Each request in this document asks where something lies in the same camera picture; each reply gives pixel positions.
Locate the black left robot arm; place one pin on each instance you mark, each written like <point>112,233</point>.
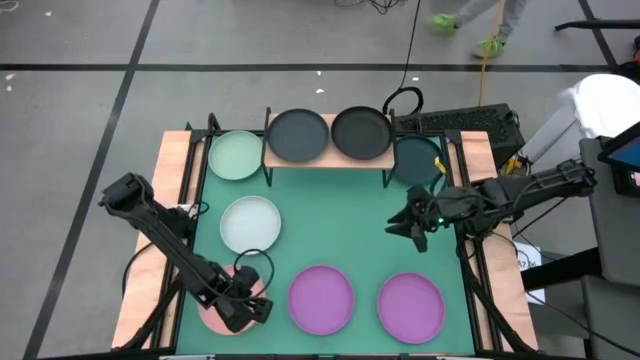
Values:
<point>165,235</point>

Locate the white paper sheet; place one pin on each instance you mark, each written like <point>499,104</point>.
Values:
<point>530,260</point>

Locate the black tablet screen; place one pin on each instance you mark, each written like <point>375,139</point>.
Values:
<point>625,155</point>

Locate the green table mat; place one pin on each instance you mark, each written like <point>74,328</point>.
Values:
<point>330,225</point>

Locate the white cloth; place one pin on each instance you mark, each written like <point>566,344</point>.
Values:
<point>605,105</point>

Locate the pink plate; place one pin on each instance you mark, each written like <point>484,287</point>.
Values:
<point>212,322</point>

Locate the black stand beam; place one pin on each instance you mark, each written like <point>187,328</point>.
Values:
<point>560,270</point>

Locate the grey cabinet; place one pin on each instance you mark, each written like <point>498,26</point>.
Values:
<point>620,240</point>

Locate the yellow plug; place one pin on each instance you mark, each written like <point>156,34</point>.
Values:
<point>512,166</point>

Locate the white plate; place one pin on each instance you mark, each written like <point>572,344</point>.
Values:
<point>250,225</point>

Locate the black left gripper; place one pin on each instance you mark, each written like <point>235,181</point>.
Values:
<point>237,290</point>

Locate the purple plate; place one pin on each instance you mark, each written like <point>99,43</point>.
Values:
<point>411,307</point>
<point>321,300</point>

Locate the black plate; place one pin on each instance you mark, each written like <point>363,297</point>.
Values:
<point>362,132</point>

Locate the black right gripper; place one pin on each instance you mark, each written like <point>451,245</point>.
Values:
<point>430,212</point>

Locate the light green plate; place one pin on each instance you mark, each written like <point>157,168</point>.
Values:
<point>235,155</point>

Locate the person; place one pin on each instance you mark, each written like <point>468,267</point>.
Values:
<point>515,12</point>

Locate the black stand leg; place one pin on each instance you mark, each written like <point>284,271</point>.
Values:
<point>600,24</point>

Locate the dark grey plate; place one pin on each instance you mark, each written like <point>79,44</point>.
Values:
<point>298,135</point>

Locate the dark blue-green plate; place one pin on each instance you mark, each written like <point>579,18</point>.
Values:
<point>415,160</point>

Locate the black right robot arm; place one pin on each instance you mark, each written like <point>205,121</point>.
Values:
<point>525,192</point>

